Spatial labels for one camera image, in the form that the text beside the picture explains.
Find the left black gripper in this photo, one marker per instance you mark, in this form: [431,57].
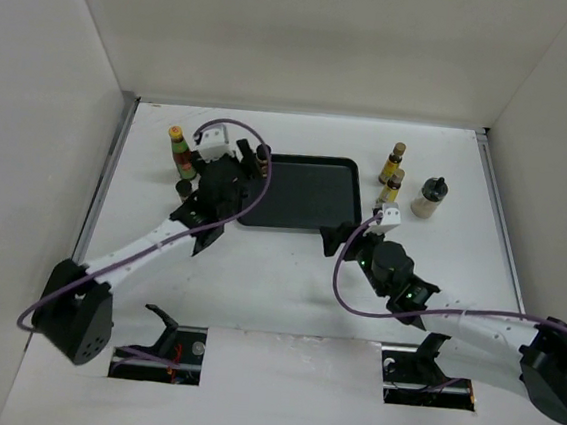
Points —
[248,168]

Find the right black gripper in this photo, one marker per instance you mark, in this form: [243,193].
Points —
[332,235]

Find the small spice jar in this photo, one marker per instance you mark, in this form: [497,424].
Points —
[263,154]
[184,188]

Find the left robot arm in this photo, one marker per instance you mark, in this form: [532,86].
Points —
[75,312]

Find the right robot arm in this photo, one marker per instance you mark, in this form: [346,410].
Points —
[519,353]

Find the red chili sauce bottle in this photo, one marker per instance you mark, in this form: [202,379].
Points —
[181,153]

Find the black plastic tray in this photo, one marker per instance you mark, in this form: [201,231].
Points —
[308,192]

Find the front yellow label bottle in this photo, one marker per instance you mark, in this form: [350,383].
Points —
[390,191]

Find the yellow label bottle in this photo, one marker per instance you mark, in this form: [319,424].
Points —
[393,162]
[390,191]

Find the rear yellow label bottle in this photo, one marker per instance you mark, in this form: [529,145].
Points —
[393,162]

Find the right white powder shaker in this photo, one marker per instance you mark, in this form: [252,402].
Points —
[431,195]

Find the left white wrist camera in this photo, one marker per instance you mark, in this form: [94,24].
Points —
[213,140]

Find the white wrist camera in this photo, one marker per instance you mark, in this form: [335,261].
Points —
[213,140]
[387,216]

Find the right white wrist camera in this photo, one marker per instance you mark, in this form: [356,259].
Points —
[387,216]

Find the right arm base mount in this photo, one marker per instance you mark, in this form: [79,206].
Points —
[411,377]

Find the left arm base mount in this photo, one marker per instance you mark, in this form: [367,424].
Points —
[175,358]

